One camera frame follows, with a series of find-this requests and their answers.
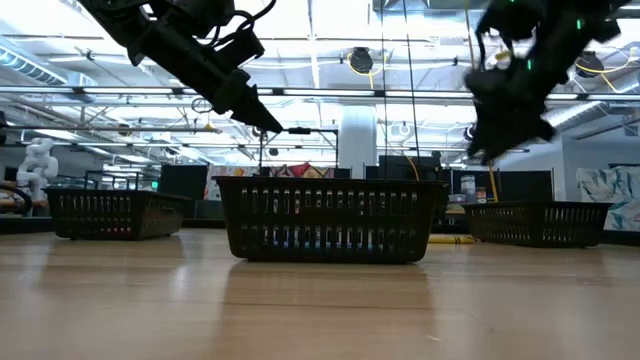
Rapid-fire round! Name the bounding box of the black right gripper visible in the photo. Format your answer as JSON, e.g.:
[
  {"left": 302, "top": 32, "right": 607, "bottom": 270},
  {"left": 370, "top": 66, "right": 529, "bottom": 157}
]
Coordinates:
[{"left": 464, "top": 44, "right": 571, "bottom": 166}]

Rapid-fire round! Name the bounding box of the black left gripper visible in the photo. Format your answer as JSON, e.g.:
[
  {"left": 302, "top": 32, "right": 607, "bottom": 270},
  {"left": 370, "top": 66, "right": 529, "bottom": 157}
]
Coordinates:
[{"left": 130, "top": 22, "right": 285, "bottom": 134}]

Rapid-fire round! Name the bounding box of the black plastic slotted basket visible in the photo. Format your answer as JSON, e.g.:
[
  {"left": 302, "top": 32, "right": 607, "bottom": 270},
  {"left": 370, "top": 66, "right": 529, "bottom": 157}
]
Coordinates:
[
  {"left": 213, "top": 174, "right": 446, "bottom": 265},
  {"left": 43, "top": 187, "right": 194, "bottom": 242},
  {"left": 460, "top": 199, "right": 615, "bottom": 250}
]

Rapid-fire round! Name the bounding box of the yellow crayon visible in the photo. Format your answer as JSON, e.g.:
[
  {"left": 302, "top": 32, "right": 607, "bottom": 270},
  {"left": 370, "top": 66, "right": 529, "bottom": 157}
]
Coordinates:
[{"left": 428, "top": 234, "right": 477, "bottom": 246}]

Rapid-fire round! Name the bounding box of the black partition panel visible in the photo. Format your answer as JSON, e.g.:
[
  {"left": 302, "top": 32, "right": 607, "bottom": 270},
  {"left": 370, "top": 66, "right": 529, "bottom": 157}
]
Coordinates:
[
  {"left": 158, "top": 164, "right": 209, "bottom": 201},
  {"left": 451, "top": 168, "right": 555, "bottom": 203},
  {"left": 364, "top": 154, "right": 444, "bottom": 182}
]

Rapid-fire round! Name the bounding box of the colourful patterned cloth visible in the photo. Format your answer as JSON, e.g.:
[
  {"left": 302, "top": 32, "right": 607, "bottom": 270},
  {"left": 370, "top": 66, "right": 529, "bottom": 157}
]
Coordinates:
[{"left": 272, "top": 162, "right": 337, "bottom": 180}]

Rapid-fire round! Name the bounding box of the ceiling light strip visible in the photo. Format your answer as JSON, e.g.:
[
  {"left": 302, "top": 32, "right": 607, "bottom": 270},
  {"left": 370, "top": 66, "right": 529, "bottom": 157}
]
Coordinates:
[{"left": 0, "top": 85, "right": 640, "bottom": 102}]

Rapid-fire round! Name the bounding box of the white column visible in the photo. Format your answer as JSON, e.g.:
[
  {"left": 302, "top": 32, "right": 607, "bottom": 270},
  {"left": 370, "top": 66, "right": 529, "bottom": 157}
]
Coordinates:
[{"left": 339, "top": 103, "right": 378, "bottom": 180}]

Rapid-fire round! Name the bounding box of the teal floral patterned banner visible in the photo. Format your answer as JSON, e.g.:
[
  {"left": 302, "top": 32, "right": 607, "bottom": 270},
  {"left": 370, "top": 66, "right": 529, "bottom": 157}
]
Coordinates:
[{"left": 576, "top": 166, "right": 640, "bottom": 232}]

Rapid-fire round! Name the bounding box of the white robot figure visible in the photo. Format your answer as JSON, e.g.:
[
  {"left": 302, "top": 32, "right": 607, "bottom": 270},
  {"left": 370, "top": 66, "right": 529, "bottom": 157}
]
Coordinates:
[{"left": 16, "top": 137, "right": 60, "bottom": 202}]

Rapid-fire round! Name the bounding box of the yellow cable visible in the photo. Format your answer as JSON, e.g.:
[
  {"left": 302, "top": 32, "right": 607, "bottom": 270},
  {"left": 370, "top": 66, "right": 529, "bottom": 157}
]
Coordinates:
[{"left": 487, "top": 160, "right": 500, "bottom": 204}]

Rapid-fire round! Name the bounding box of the black metal frame stand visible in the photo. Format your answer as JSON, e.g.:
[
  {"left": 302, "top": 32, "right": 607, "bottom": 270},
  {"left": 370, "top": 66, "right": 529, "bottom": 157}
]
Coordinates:
[{"left": 257, "top": 125, "right": 341, "bottom": 177}]

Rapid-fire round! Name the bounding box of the silver ceiling duct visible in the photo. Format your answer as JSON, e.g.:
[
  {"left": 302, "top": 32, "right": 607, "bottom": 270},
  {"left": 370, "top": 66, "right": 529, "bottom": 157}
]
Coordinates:
[{"left": 542, "top": 82, "right": 640, "bottom": 132}]

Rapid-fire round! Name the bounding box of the black ceiling cable reel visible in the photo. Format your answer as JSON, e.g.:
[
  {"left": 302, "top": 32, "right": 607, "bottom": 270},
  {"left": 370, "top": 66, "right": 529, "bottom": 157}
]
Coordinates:
[
  {"left": 348, "top": 46, "right": 375, "bottom": 75},
  {"left": 576, "top": 49, "right": 605, "bottom": 79}
]

